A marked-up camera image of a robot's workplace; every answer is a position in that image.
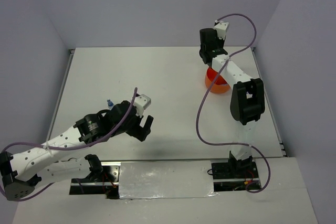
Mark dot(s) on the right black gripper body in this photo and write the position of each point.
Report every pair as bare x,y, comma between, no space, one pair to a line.
221,43

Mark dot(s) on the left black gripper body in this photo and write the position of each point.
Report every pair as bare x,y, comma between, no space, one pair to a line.
133,126

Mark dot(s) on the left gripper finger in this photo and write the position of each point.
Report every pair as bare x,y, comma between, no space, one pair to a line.
148,122
143,133

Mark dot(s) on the small blue-capped bottle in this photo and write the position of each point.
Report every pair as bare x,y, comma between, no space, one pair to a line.
110,104

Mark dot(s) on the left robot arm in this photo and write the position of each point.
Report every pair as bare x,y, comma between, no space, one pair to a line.
43,164

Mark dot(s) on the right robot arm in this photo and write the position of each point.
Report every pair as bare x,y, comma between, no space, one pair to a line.
247,102

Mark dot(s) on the orange round organizer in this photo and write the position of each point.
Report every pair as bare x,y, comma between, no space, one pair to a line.
220,86

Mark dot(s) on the white foil-covered panel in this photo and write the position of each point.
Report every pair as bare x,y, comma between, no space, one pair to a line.
165,180

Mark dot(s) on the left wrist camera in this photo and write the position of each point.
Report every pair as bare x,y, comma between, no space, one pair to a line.
141,103

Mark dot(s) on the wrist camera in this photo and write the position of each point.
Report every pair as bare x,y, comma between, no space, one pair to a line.
141,103
221,27

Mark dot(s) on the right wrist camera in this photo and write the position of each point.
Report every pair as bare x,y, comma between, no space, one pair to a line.
221,27

